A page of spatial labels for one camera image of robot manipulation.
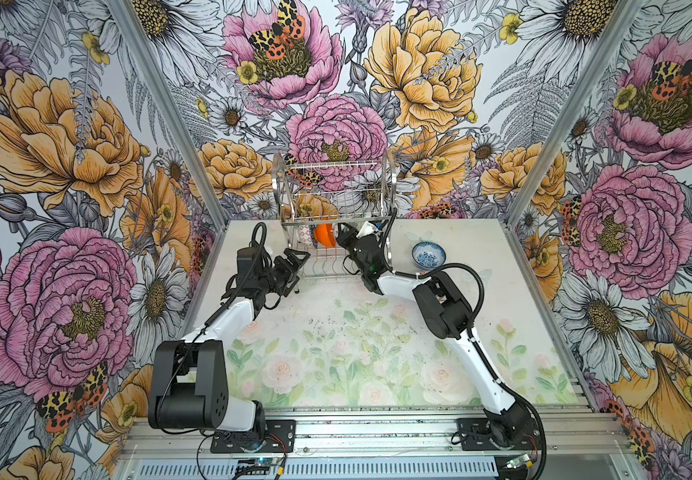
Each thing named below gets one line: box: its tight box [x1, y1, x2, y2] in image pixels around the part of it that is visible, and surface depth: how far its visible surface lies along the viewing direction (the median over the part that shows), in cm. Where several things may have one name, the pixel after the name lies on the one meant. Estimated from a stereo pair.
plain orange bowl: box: [314, 223, 337, 248], surface depth 104 cm
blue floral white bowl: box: [412, 241, 447, 269], surface depth 111 cm
